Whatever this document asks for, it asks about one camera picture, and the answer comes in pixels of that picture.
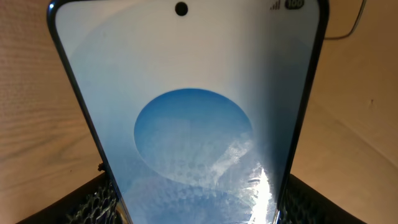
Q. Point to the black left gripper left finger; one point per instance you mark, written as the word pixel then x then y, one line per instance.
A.
pixel 94 202

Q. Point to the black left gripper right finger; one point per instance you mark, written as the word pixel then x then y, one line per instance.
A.
pixel 302 204

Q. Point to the blue screen smartphone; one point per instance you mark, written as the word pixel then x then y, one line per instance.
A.
pixel 195 106

